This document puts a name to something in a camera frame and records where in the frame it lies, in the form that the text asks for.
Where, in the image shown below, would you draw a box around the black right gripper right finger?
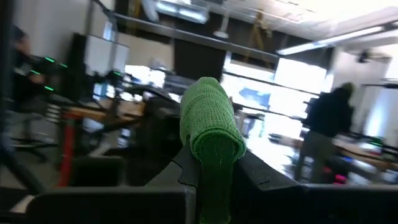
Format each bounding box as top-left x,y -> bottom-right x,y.
233,149 -> 398,224

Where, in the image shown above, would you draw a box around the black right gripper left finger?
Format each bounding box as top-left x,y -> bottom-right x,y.
26,141 -> 200,224

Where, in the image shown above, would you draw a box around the green woven bandage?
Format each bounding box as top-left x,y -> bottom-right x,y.
179,77 -> 248,224

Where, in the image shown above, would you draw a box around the red desk leg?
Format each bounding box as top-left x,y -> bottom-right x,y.
57,113 -> 77,187

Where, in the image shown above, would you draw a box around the wooden desk red legs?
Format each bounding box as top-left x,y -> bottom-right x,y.
62,99 -> 146,125

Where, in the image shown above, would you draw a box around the wooden desk white legs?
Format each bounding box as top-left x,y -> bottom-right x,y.
332,136 -> 398,177

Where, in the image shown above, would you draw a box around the person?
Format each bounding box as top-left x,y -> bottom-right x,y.
0,24 -> 47,150
294,82 -> 355,183

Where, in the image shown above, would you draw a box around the black ceiling cable reel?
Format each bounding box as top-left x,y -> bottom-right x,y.
356,49 -> 373,63

